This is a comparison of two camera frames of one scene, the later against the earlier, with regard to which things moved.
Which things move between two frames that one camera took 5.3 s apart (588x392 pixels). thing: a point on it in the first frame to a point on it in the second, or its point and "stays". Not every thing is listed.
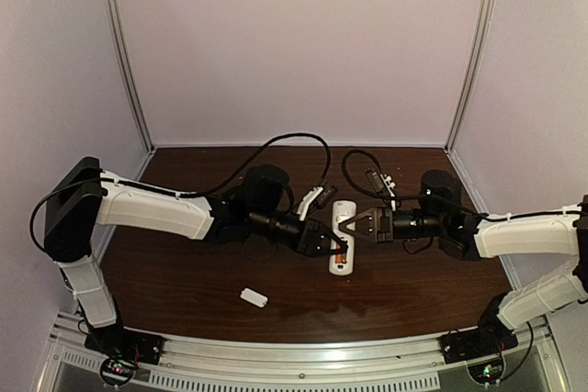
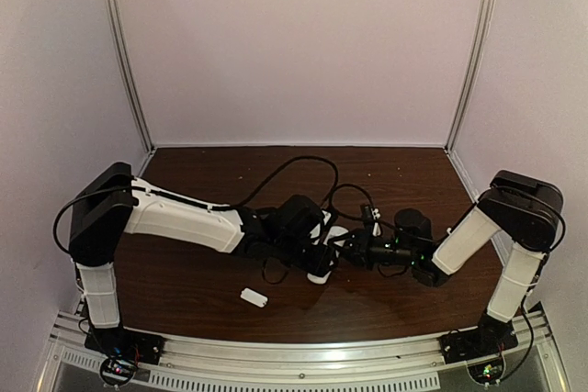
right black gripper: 382,223 to 356,248
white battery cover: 255,297 stays
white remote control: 341,210 to 332,233
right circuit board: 487,373 stays
